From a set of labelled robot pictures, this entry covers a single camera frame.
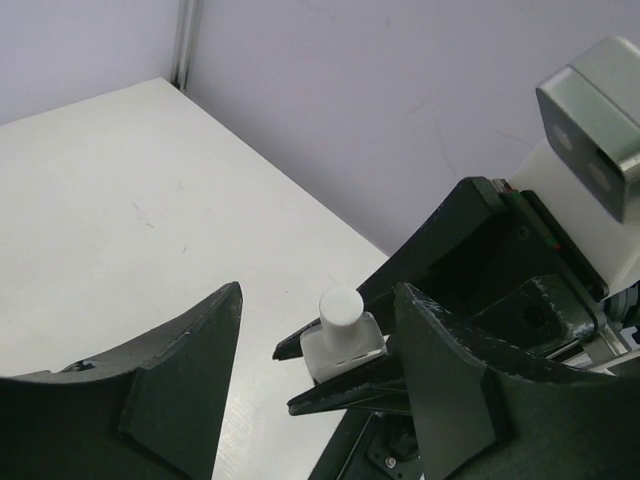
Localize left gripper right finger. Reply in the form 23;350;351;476
394;283;639;479

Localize clear nail polish bottle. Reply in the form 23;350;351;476
300;286;388;383

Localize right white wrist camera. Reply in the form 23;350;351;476
509;36;639;295

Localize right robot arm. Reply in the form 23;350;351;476
288;177;639;479

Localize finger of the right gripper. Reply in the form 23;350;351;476
287;357;411;416

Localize left aluminium frame post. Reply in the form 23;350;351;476
170;0;204;93

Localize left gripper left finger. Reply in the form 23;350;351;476
1;282;243;479

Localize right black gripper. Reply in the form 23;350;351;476
272;175;611;361

